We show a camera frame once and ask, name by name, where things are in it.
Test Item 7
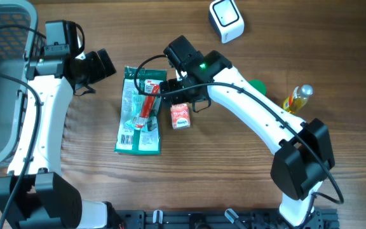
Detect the orange Kleenex tissue pack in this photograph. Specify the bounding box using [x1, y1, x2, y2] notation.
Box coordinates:
[170, 104, 191, 129]

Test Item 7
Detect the red sachet stick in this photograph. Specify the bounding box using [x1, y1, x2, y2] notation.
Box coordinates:
[135, 80, 159, 129]

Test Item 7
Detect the green lid white jar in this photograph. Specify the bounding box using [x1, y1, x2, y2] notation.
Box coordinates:
[248, 80, 267, 95]

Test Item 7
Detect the green white gloves packet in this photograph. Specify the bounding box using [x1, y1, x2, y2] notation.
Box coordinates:
[114, 66, 167, 156]

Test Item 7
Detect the yellow oil bottle silver cap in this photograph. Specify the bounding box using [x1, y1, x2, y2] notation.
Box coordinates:
[281, 85, 313, 115]

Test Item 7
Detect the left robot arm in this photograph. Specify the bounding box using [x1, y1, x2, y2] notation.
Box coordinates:
[0, 20, 124, 228]

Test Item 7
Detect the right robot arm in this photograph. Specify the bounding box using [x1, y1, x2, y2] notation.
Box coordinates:
[161, 36, 335, 228]

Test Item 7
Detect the white barcode scanner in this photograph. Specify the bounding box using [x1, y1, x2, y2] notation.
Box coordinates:
[208, 0, 245, 44]

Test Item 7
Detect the grey plastic mesh basket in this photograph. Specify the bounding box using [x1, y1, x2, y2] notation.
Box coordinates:
[0, 0, 45, 167]

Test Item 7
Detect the black right camera cable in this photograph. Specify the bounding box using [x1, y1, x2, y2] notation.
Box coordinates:
[133, 54, 344, 229]

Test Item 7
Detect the black camera cable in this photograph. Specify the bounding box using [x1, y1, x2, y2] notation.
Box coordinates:
[133, 54, 344, 229]
[0, 24, 47, 229]

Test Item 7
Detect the black left camera cable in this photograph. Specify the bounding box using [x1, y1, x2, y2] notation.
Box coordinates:
[0, 24, 47, 229]

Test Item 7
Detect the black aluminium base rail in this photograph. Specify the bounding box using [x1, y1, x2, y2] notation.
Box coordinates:
[106, 208, 340, 229]

